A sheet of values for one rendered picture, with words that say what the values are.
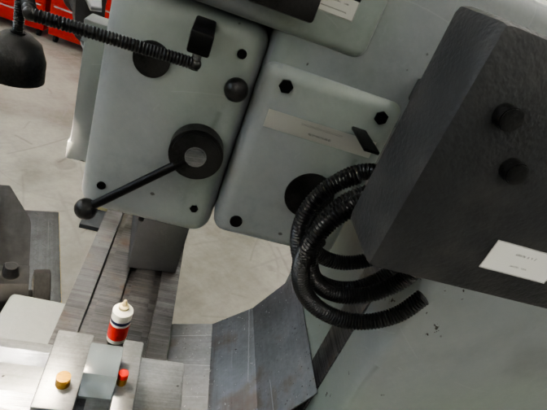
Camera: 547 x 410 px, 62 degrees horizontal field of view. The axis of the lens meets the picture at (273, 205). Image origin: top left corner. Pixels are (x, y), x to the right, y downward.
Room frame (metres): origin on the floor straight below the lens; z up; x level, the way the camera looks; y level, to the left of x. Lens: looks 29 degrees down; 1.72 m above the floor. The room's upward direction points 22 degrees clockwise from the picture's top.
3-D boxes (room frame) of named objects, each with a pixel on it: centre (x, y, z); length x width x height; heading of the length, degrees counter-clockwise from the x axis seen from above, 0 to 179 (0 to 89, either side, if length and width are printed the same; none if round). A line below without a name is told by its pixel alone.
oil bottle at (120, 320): (0.66, 0.20, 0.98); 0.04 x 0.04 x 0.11
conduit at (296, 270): (0.52, -0.11, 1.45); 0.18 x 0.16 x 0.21; 105
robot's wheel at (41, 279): (1.04, 0.59, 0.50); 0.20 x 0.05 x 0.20; 33
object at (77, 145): (0.61, 0.30, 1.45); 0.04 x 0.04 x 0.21; 15
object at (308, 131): (0.69, 0.01, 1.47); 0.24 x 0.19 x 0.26; 15
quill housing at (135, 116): (0.64, 0.19, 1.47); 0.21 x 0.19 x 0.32; 15
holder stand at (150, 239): (0.99, 0.26, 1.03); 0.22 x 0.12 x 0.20; 23
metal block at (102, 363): (0.49, 0.16, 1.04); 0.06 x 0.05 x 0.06; 18
